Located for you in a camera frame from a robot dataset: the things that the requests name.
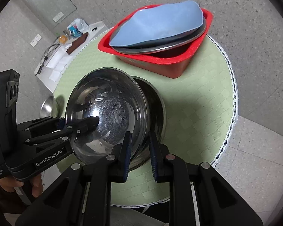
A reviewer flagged round table green cloth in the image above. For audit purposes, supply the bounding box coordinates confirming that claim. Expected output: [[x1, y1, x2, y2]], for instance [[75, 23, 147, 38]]
[[52, 27, 239, 209]]

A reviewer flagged black cable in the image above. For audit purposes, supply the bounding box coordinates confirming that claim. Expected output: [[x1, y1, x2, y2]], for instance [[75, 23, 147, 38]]
[[35, 42, 60, 76]]

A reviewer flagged person left hand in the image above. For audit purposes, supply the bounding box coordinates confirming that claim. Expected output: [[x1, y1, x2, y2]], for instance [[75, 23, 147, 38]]
[[0, 174, 43, 198]]

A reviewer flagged red plastic basin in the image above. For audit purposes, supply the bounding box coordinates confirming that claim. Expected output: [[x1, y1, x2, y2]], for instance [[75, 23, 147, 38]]
[[98, 8, 213, 79]]

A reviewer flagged orange bottle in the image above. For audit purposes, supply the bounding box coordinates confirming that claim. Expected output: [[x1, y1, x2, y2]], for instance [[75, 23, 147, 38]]
[[58, 35, 68, 44]]

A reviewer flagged wall mirror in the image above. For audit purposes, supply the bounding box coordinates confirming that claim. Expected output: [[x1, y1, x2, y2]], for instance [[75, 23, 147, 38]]
[[23, 0, 77, 30]]

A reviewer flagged large steel bowl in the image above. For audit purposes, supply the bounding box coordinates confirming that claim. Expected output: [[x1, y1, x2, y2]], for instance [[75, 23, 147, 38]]
[[111, 18, 206, 55]]

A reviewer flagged blue white package bag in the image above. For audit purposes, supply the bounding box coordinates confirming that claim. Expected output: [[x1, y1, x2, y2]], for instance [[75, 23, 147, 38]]
[[67, 18, 88, 38]]

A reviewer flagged ribbed steel bowl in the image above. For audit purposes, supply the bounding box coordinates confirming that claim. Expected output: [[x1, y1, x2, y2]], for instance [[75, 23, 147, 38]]
[[129, 76, 167, 171]]

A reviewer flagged small steel bowl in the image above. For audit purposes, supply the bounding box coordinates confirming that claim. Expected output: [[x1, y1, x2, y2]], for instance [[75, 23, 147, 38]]
[[39, 96, 59, 118]]

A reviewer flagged medium steel bowl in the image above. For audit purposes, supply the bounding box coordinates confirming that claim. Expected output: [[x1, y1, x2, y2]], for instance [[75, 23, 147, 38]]
[[65, 68, 150, 165]]

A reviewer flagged double wall socket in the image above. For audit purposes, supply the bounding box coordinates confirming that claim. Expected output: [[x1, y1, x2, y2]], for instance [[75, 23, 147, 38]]
[[30, 34, 42, 47]]

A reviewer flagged white sink counter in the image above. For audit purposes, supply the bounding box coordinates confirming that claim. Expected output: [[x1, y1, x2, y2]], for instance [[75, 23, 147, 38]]
[[34, 21, 108, 93]]

